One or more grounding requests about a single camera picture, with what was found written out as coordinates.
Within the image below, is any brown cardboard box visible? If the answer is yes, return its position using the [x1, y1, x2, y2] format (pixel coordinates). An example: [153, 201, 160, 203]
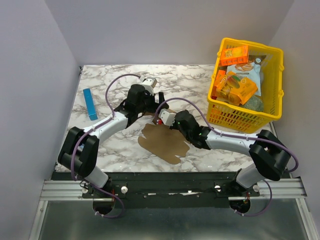
[137, 119, 190, 165]

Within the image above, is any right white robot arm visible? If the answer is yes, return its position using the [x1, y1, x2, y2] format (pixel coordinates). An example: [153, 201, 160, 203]
[159, 109, 291, 196]

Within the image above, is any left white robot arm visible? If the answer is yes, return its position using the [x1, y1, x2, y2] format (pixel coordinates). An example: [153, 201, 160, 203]
[57, 84, 165, 198]

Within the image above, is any long blue box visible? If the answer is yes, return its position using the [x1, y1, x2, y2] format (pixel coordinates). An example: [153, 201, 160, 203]
[82, 88, 98, 121]

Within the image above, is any orange snack box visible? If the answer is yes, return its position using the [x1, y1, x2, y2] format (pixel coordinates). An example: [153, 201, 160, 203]
[219, 45, 249, 66]

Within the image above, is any yellow plastic basket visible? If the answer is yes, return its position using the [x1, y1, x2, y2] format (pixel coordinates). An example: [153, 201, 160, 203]
[206, 37, 285, 134]

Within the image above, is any orange mango snack bag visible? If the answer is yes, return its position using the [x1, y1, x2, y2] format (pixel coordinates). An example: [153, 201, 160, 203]
[214, 71, 258, 106]

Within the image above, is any small orange packet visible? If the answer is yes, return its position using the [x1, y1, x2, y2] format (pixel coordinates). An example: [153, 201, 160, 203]
[215, 69, 226, 83]

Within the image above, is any green textured pouch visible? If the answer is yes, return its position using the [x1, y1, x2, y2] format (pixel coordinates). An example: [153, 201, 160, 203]
[241, 95, 264, 112]

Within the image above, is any light blue snack bag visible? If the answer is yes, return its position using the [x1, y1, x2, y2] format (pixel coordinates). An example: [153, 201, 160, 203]
[226, 58, 261, 96]

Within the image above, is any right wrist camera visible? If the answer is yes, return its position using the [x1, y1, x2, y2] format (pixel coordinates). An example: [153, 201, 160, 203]
[158, 108, 176, 127]

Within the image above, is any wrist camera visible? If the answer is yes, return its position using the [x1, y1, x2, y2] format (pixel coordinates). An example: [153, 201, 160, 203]
[158, 108, 176, 127]
[139, 76, 158, 96]

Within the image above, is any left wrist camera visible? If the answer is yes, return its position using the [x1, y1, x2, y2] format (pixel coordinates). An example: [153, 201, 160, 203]
[139, 76, 158, 96]

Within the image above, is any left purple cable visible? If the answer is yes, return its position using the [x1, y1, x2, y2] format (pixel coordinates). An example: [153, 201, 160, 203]
[71, 73, 142, 181]

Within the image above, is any purple cable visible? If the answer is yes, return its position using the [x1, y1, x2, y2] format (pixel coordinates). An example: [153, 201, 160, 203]
[154, 97, 300, 173]
[71, 73, 142, 181]

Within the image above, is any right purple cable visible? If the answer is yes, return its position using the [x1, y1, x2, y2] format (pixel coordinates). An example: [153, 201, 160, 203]
[154, 97, 300, 173]

